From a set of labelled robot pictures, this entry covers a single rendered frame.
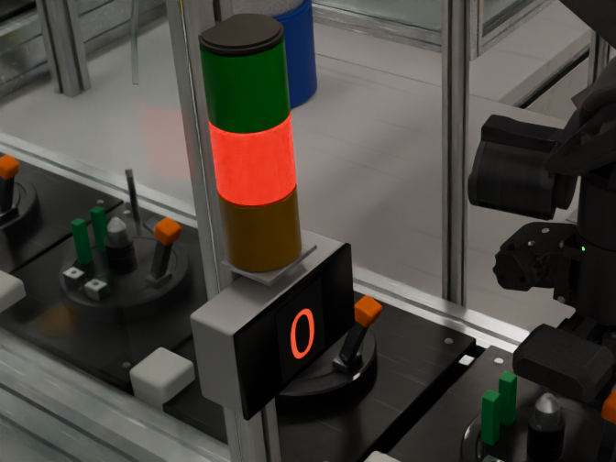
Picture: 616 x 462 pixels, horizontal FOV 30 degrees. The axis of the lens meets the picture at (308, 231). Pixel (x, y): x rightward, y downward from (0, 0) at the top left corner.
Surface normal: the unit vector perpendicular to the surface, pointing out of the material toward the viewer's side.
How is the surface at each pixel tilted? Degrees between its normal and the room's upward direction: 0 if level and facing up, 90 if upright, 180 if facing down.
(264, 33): 0
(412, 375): 0
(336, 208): 0
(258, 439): 90
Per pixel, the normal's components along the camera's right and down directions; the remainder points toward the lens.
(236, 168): -0.35, 0.54
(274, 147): 0.58, 0.42
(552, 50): -0.07, -0.83
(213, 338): -0.61, 0.47
